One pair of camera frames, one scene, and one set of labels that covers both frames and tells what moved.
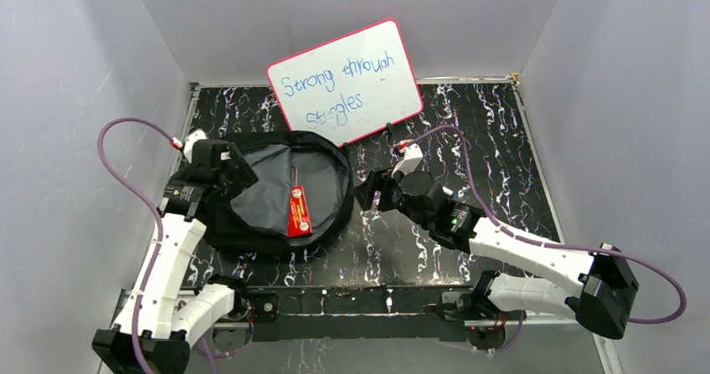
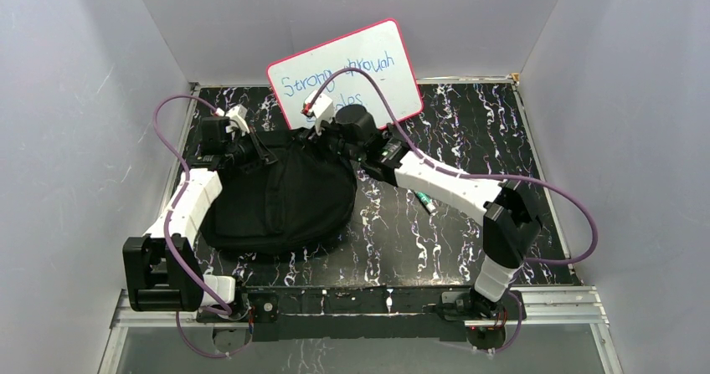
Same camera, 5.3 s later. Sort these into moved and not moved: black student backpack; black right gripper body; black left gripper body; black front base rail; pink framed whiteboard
Moved: black left gripper body; black right gripper body
Not moved: black student backpack; pink framed whiteboard; black front base rail
